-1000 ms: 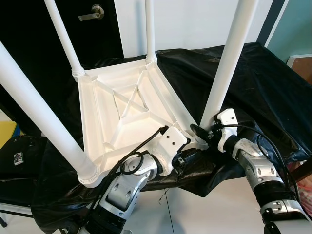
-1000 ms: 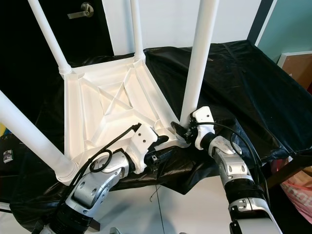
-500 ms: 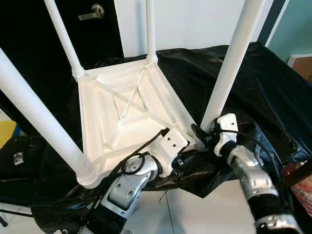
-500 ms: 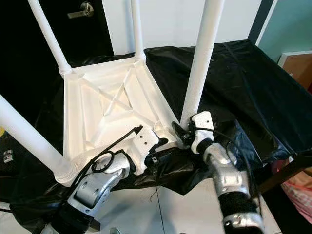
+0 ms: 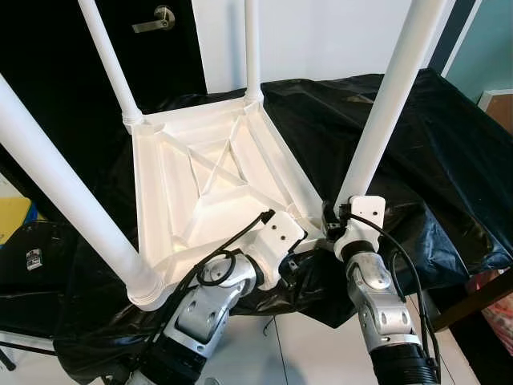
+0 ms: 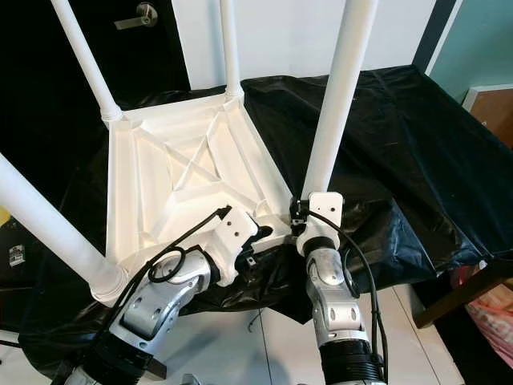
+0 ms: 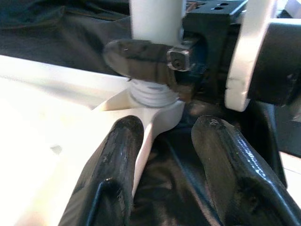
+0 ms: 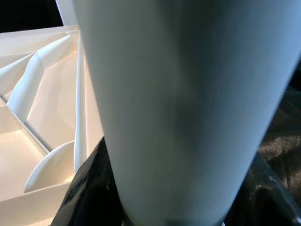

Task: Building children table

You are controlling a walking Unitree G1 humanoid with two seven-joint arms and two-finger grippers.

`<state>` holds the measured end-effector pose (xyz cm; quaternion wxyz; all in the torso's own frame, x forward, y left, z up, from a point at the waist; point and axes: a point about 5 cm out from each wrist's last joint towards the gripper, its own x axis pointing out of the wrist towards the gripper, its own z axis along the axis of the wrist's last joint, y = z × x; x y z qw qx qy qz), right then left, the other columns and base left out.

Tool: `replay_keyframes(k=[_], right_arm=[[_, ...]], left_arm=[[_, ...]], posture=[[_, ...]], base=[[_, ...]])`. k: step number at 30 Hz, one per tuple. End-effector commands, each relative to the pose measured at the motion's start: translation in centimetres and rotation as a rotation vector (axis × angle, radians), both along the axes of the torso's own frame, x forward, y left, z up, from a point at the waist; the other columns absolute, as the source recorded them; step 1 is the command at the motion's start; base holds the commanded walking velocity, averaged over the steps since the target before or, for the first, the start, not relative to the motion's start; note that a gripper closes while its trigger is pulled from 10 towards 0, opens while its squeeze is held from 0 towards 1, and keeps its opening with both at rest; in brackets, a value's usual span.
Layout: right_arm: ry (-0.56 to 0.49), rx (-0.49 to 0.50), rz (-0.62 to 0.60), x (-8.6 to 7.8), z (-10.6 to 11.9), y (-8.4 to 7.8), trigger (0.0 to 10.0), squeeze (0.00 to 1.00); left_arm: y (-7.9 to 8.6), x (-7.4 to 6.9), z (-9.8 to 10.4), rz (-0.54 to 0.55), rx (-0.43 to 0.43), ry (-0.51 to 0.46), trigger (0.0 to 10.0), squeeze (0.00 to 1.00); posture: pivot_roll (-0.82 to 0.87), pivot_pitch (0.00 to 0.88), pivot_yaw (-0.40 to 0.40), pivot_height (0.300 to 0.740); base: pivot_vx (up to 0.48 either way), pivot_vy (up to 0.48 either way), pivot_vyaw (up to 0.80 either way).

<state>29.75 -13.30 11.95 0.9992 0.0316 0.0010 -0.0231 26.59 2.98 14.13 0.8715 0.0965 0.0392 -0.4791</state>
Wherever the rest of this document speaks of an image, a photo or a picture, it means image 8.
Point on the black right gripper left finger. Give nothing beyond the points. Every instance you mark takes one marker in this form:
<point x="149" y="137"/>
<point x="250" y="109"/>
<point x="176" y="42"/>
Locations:
<point x="94" y="193"/>

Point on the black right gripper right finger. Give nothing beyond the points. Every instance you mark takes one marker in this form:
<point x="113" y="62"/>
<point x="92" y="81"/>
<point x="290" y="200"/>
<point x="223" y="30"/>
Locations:
<point x="265" y="202"/>

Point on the white plastic children table top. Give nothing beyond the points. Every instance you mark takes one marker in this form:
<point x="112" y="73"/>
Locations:
<point x="35" y="106"/>

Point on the white plastic table leg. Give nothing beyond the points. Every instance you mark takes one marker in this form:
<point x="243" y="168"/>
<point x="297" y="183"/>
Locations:
<point x="176" y="94"/>
<point x="68" y="11"/>

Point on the black shiny table cloth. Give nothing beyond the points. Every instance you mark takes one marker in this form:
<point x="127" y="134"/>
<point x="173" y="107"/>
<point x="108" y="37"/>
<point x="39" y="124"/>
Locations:
<point x="284" y="146"/>

